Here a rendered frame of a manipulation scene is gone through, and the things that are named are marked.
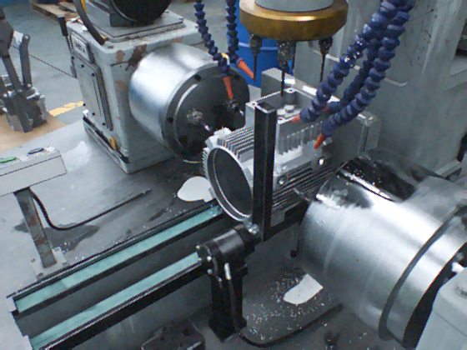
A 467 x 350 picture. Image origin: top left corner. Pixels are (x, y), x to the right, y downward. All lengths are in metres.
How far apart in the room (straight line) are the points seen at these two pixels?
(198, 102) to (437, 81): 0.48
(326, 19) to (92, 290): 0.62
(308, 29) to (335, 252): 0.34
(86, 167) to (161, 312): 0.62
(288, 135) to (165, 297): 0.37
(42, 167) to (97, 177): 0.40
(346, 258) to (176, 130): 0.51
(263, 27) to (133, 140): 0.62
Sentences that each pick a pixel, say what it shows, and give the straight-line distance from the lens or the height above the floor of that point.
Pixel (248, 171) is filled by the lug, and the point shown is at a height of 1.08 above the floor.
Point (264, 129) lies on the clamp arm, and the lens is 0.62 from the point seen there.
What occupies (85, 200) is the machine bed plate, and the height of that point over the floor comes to 0.80.
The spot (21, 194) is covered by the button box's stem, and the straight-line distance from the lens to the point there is 0.93.
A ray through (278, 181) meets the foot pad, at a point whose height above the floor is 1.06.
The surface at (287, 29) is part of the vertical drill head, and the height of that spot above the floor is 1.32.
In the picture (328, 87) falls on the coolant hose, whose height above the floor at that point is 1.28.
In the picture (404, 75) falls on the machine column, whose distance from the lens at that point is 0.90.
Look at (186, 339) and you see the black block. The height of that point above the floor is 0.86.
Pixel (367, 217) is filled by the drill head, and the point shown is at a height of 1.13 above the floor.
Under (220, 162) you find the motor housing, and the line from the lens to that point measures 0.91.
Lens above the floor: 1.53
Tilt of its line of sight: 37 degrees down
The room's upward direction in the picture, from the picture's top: 1 degrees counter-clockwise
